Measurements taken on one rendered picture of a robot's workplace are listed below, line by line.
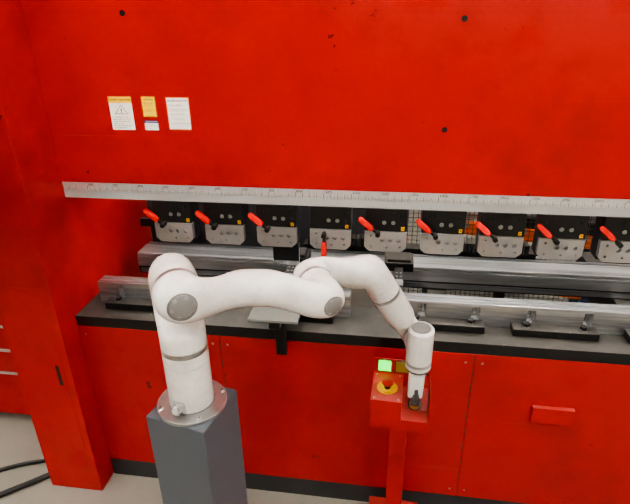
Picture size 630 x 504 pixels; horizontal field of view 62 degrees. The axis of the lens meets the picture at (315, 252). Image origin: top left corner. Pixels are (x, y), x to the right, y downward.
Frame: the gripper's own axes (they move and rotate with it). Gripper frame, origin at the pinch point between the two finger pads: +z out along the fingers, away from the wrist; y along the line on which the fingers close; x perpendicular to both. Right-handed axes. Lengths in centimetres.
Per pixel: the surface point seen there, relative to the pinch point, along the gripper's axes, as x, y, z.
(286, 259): -52, -33, -33
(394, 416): -6.6, 6.0, 2.5
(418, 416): 1.5, 3.3, 4.0
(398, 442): -4.6, 2.4, 19.3
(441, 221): 5, -34, -53
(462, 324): 16.1, -27.8, -13.4
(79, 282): -136, -23, -22
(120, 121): -109, -33, -86
